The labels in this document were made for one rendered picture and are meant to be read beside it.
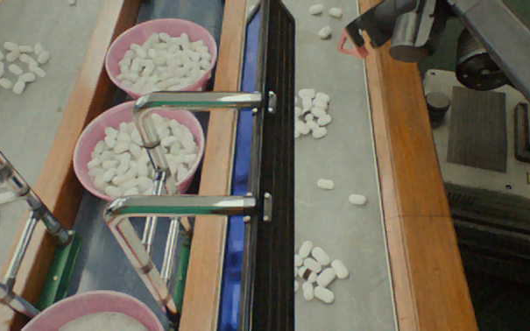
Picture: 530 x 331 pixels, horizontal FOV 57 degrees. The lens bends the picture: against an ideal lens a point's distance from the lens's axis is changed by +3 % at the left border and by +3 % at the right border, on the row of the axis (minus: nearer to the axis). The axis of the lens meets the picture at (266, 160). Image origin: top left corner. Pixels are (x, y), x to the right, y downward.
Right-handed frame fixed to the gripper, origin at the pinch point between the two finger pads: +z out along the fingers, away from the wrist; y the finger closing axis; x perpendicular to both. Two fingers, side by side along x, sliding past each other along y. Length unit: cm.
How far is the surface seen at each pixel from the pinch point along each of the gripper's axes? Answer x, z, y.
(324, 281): -29.6, -4.9, -37.7
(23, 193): 11, 10, -65
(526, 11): -48, 79, 160
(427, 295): -40, -14, -28
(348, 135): -16.6, 8.4, -8.8
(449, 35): -35, 89, 122
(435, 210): -33.5, -8.8, -13.3
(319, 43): 2.2, 23.9, 9.0
